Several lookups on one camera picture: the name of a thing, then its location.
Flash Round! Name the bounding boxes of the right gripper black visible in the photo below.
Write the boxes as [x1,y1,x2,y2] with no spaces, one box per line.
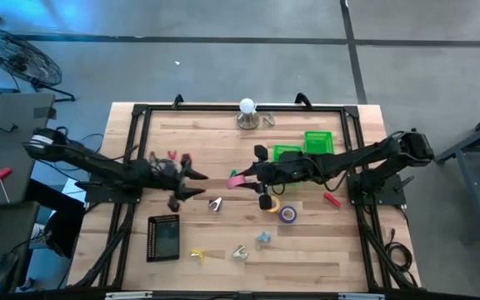
[237,144,308,211]

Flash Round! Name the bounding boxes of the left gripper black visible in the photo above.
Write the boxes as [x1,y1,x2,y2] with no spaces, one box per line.
[152,152,209,213]

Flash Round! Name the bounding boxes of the yellow block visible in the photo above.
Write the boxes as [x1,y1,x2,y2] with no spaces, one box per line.
[264,194,282,214]

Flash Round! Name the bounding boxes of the purple tape roll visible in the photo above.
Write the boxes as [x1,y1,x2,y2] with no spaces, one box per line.
[278,204,298,224]

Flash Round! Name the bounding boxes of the yellow staple remover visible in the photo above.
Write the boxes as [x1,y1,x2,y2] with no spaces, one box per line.
[189,248,206,265]

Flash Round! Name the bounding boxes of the green plastic basket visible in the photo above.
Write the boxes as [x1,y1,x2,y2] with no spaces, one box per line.
[272,144,304,163]
[304,130,335,155]

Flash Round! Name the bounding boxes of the black mesh basket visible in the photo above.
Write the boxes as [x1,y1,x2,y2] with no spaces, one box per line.
[146,213,182,263]

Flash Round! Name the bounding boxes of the white light bulb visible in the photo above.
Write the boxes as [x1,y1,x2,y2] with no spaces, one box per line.
[238,97,258,116]

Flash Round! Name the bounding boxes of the white paper sheet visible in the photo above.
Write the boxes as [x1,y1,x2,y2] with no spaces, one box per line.
[60,177,87,205]

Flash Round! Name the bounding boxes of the person's shoe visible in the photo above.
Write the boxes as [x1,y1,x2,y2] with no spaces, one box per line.
[29,222,52,247]

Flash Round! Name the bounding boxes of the grey side table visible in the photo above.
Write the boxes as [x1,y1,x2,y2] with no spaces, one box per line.
[0,92,57,208]

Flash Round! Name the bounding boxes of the dark grey desk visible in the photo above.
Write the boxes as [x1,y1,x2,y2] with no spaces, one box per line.
[0,202,41,295]

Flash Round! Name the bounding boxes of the black computer mouse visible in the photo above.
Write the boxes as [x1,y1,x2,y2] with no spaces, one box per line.
[0,252,21,293]

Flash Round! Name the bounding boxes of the black floor fan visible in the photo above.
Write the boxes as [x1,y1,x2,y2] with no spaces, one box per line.
[0,27,77,103]

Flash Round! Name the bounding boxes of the grey metal cart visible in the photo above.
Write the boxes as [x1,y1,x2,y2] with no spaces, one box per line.
[434,106,480,245]

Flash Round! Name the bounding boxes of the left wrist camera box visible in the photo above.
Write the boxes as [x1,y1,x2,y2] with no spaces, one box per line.
[152,160,178,176]

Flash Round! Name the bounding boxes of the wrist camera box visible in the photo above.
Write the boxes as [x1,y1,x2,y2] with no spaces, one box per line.
[280,150,304,164]
[152,160,178,176]

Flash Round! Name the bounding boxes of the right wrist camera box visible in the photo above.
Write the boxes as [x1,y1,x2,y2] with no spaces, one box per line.
[280,150,304,164]

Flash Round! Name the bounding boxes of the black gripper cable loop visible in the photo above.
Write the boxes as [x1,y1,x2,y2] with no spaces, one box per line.
[306,156,352,193]

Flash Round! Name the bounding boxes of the black aluminium table frame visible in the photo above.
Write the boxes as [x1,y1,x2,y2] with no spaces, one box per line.
[97,102,423,300]

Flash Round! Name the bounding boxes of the grey metal bracket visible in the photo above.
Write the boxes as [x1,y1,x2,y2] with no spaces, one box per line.
[338,292,387,300]
[105,291,153,300]

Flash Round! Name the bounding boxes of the black coiled cable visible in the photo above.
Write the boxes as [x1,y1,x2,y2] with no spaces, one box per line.
[383,227,414,274]

